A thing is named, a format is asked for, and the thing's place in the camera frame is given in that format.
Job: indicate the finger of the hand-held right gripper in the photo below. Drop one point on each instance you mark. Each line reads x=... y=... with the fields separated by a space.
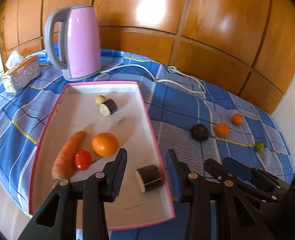
x=237 y=168
x=213 y=167

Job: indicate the black radish piece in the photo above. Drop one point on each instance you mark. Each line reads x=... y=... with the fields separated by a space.
x=111 y=105
x=151 y=176

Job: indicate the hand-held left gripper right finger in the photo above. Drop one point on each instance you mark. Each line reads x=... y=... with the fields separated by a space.
x=173 y=180

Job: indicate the blue plaid blanket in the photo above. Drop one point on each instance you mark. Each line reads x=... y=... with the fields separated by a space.
x=187 y=105

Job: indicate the green lime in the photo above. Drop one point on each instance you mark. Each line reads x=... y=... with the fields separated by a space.
x=258 y=147

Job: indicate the large orange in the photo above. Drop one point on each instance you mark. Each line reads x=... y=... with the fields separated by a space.
x=105 y=143

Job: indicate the carrot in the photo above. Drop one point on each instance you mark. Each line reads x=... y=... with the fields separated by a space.
x=67 y=152

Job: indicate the dark avocado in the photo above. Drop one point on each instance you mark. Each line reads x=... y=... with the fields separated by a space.
x=199 y=132

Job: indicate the red tomato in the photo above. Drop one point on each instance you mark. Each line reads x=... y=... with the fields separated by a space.
x=83 y=160

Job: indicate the small tangerine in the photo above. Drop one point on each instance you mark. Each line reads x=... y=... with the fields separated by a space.
x=222 y=130
x=237 y=119

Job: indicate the pink shallow box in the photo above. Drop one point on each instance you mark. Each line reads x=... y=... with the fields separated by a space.
x=127 y=130

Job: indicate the silver tissue box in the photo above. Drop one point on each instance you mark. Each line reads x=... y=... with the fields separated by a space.
x=25 y=72

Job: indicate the wooden wardrobe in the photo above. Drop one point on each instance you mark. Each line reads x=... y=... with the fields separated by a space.
x=112 y=5

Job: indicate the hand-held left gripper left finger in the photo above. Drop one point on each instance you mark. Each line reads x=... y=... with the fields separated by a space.
x=118 y=177

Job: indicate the small yellowish round fruit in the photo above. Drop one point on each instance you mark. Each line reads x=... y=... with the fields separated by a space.
x=100 y=99

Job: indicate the pink electric kettle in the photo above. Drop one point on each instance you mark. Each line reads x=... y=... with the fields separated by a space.
x=83 y=42

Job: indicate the small clear glass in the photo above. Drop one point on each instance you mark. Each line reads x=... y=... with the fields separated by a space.
x=8 y=86

